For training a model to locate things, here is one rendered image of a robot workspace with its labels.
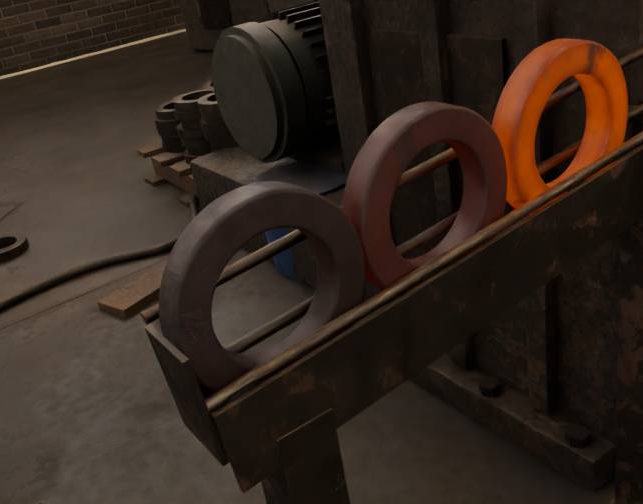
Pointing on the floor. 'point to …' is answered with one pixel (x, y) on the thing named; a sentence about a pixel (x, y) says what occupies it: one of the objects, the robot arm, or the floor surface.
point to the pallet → (186, 138)
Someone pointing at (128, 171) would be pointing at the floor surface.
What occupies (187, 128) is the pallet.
